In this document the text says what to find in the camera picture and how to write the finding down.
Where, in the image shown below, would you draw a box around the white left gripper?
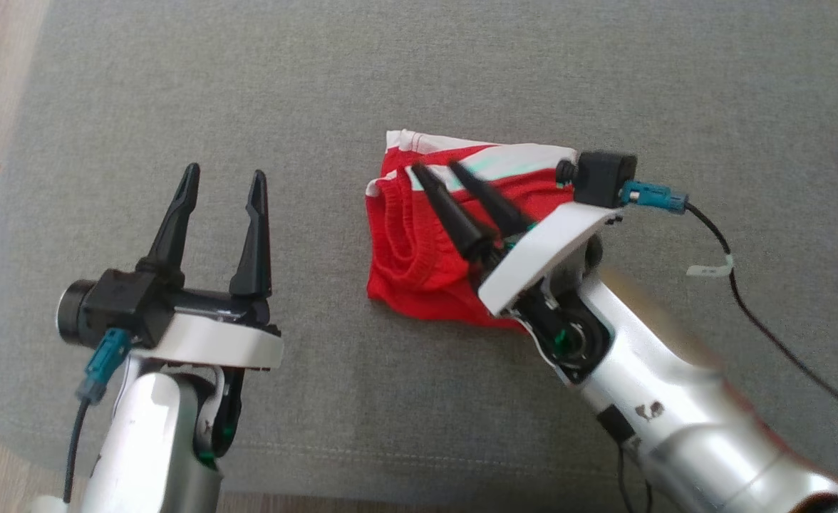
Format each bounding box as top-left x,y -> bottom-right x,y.
129,162 -> 285,371

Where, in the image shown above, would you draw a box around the black cable teal plug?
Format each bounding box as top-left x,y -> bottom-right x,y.
619,180 -> 838,428
61,328 -> 135,504

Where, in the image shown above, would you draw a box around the red white-trimmed shorts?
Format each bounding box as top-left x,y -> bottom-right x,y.
365,129 -> 581,331

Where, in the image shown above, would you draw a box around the right black cable teal plug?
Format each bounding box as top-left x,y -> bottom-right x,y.
619,180 -> 838,428

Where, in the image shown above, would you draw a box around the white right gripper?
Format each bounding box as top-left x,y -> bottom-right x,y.
410,160 -> 624,318

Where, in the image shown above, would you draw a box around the left black cable teal plug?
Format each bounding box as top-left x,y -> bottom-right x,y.
61,328 -> 135,504

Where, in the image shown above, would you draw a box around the grey sofa seat cushion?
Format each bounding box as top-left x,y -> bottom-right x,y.
0,0 -> 838,505

